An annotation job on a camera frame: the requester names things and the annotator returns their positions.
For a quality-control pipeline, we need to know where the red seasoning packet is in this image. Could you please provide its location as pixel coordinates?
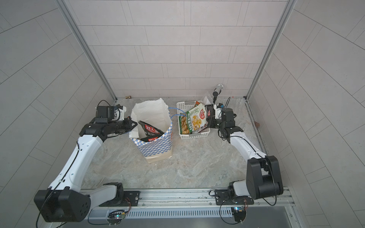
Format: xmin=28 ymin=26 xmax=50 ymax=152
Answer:
xmin=205 ymin=104 xmax=215 ymax=120

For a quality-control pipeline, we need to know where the mapo tofu sauce packet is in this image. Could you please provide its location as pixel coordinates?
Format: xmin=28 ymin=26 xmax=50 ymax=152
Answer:
xmin=179 ymin=102 xmax=207 ymax=135

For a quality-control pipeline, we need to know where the checkered paper bag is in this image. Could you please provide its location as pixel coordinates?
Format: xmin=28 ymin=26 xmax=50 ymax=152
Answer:
xmin=129 ymin=98 xmax=173 ymax=163

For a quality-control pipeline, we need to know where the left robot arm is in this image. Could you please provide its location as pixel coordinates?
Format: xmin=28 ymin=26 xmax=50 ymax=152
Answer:
xmin=34 ymin=117 xmax=138 ymax=223

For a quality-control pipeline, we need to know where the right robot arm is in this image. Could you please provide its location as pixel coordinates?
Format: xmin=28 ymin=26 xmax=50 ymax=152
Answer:
xmin=207 ymin=104 xmax=284 ymax=204

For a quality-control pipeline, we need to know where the black microphone stand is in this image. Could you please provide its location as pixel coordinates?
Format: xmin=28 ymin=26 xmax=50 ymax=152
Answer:
xmin=213 ymin=91 xmax=219 ymax=104

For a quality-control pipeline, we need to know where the white perforated plastic basket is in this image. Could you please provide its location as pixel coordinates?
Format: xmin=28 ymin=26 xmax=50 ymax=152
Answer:
xmin=176 ymin=101 xmax=210 ymax=140

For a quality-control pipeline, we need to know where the left circuit board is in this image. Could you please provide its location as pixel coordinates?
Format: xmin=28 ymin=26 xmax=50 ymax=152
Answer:
xmin=107 ymin=210 xmax=128 ymax=220

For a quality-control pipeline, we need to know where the circuit board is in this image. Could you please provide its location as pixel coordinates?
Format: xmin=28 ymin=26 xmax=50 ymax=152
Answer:
xmin=107 ymin=210 xmax=128 ymax=220
xmin=231 ymin=207 xmax=247 ymax=224

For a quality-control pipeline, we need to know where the right circuit board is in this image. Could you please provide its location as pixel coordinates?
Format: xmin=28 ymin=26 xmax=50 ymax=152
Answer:
xmin=231 ymin=207 xmax=247 ymax=224

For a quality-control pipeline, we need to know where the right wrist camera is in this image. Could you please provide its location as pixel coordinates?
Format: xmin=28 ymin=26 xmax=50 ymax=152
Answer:
xmin=213 ymin=103 xmax=224 ymax=119

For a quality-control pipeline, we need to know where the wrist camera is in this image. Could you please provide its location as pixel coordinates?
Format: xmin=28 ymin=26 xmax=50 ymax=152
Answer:
xmin=95 ymin=104 xmax=126 ymax=124
xmin=213 ymin=103 xmax=224 ymax=119

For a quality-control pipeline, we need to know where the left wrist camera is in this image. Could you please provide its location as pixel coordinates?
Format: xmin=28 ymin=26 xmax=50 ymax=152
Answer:
xmin=95 ymin=104 xmax=126 ymax=124

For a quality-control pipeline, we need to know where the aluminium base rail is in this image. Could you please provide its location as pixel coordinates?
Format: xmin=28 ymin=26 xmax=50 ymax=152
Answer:
xmin=85 ymin=188 xmax=298 ymax=225

